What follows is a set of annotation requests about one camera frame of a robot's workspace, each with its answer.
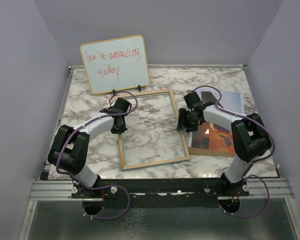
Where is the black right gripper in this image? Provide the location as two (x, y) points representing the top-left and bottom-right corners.
(176, 107), (200, 132)

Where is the colourful balloon photo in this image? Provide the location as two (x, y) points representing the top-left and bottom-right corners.
(187, 89), (244, 153)

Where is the wooden picture frame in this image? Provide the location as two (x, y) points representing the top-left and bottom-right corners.
(118, 89), (191, 171)

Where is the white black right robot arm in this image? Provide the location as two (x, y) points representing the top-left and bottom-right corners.
(176, 91), (275, 196)

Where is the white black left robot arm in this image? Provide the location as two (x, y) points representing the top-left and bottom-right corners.
(47, 97), (132, 198)

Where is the yellow framed whiteboard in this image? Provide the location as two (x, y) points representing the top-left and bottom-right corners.
(79, 35), (150, 95)

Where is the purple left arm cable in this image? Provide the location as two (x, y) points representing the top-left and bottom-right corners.
(55, 91), (138, 221)

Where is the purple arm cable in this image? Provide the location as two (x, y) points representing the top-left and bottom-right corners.
(191, 85), (273, 218)
(55, 91), (138, 221)

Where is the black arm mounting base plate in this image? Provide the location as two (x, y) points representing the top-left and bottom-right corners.
(71, 178), (249, 209)

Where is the aluminium table edge rail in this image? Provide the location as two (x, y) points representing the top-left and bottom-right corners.
(43, 65), (75, 173)

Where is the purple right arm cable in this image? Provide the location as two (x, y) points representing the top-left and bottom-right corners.
(191, 85), (273, 218)

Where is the front aluminium rail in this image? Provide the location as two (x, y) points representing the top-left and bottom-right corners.
(28, 178), (295, 202)

